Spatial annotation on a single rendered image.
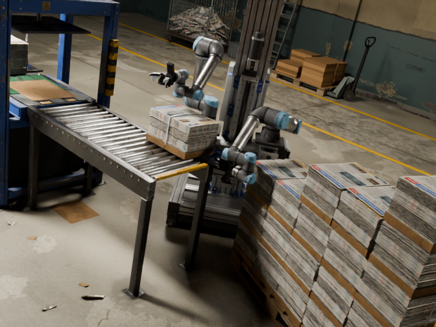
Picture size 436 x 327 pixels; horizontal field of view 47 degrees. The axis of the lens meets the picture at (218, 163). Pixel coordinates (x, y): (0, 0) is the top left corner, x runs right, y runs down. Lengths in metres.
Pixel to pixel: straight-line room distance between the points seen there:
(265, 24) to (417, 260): 2.12
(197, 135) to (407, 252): 1.49
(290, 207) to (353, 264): 0.58
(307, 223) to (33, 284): 1.70
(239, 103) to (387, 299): 1.92
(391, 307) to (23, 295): 2.06
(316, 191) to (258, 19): 1.50
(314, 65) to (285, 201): 6.46
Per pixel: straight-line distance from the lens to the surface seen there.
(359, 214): 2.58
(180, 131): 3.18
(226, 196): 4.15
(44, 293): 3.28
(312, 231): 2.88
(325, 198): 2.77
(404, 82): 9.81
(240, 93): 3.79
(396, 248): 2.42
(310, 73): 9.41
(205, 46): 3.68
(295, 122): 3.68
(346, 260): 2.69
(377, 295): 2.56
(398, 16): 9.87
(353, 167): 2.99
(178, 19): 11.18
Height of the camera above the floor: 2.06
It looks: 23 degrees down
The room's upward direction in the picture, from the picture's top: 11 degrees clockwise
